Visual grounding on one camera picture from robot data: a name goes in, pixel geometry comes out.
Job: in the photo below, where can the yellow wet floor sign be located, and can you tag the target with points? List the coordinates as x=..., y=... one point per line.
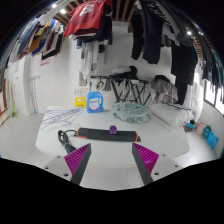
x=80, y=102

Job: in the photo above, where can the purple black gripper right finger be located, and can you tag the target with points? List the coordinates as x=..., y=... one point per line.
x=145, y=160

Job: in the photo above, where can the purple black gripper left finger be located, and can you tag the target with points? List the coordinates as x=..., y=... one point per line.
x=77, y=162

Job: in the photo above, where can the round basket of clothespins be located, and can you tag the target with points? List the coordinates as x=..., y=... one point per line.
x=130, y=112

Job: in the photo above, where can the purple charger plug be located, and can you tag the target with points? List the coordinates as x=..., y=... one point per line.
x=113, y=130

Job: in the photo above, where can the red hanging t-shirt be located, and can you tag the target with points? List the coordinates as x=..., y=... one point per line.
x=85, y=18

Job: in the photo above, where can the dark hanging jacket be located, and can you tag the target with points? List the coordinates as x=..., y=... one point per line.
x=147, y=34

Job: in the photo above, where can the blue detergent bottle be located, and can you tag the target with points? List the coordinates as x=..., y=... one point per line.
x=94, y=102

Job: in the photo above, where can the grey garment on rack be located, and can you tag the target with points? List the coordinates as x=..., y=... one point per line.
x=163, y=90

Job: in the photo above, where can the black ironing rack stand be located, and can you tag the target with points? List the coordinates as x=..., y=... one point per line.
x=125, y=89

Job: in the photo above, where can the white folded pillow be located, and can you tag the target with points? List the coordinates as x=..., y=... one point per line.
x=172, y=116

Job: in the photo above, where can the teal bucket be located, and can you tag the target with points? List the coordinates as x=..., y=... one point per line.
x=206, y=132

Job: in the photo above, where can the black orange power strip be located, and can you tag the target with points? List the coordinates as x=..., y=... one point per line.
x=105, y=135

